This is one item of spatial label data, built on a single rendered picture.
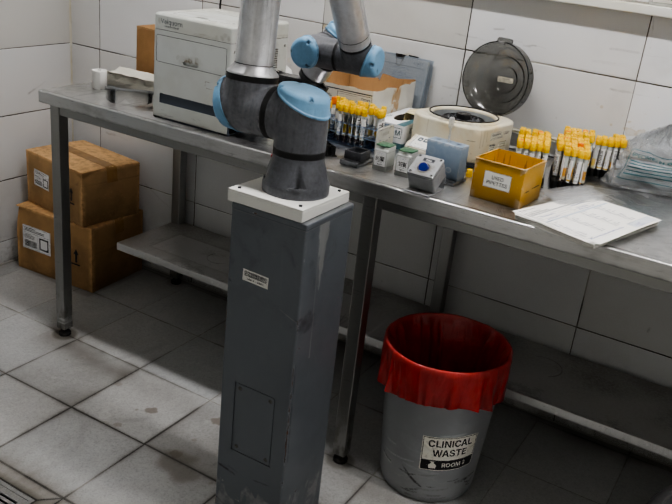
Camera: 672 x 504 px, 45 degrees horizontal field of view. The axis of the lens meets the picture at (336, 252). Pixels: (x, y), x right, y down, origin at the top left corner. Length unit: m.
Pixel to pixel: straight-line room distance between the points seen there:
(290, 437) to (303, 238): 0.51
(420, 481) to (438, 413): 0.24
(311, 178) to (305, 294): 0.25
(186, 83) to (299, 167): 0.72
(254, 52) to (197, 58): 0.56
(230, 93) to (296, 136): 0.18
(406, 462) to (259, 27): 1.22
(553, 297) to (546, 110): 0.59
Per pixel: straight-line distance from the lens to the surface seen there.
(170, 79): 2.43
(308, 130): 1.74
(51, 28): 3.59
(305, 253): 1.74
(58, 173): 2.83
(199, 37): 2.34
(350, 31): 1.90
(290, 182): 1.76
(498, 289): 2.75
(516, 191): 1.99
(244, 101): 1.80
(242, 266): 1.85
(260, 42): 1.80
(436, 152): 2.12
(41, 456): 2.50
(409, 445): 2.28
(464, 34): 2.63
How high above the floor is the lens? 1.48
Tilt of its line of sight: 22 degrees down
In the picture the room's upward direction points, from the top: 6 degrees clockwise
